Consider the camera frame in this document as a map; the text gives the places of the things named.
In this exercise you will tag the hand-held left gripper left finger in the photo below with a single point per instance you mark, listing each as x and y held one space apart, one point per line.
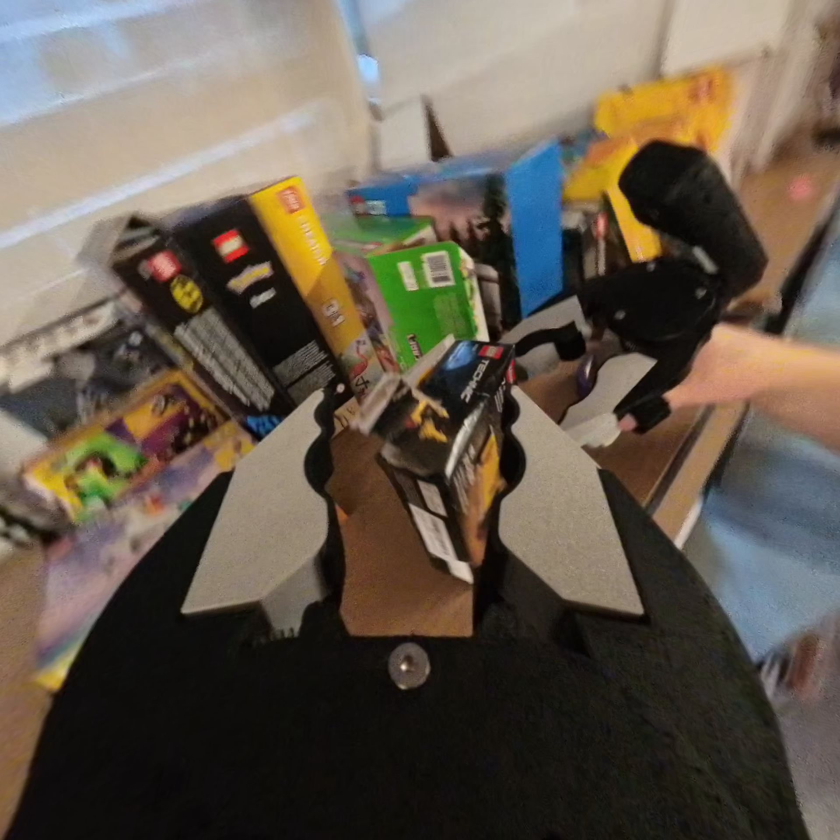
262 531

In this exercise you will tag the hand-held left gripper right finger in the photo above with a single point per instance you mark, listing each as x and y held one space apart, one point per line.
571 531

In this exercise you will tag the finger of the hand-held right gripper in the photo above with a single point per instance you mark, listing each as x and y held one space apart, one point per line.
617 384
544 321

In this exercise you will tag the small black yellow toy box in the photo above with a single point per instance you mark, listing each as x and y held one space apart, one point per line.
459 459

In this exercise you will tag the wooden desk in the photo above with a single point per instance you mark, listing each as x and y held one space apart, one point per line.
394 564

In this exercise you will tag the person's right hand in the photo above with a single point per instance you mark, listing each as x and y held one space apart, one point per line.
692 384

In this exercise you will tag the blue toy box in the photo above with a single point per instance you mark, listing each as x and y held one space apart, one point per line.
535 229

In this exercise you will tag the green toy box white edge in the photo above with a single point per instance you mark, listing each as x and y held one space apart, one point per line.
426 308

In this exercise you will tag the purple green toy box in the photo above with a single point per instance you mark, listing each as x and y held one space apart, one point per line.
111 453

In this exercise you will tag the orange flat Lego boxes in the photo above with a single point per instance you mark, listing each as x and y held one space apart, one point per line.
98 577

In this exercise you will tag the red sticker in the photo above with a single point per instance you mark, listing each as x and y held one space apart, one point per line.
800 190

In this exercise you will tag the light green toy box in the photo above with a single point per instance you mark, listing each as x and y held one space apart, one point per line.
380 233

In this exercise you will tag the large yellow toy box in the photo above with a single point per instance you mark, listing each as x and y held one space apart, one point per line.
663 108

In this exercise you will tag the black toy box yellow logo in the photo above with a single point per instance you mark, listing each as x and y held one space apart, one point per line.
262 308

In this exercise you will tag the black bat logo toy box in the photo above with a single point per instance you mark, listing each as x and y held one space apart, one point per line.
190 315

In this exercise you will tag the white cardboard box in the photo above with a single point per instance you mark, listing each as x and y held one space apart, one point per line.
403 131

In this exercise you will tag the yellow flamingo toy box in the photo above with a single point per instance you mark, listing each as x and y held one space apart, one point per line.
308 262

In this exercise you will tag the grey toy box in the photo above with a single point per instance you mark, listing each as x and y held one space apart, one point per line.
59 387

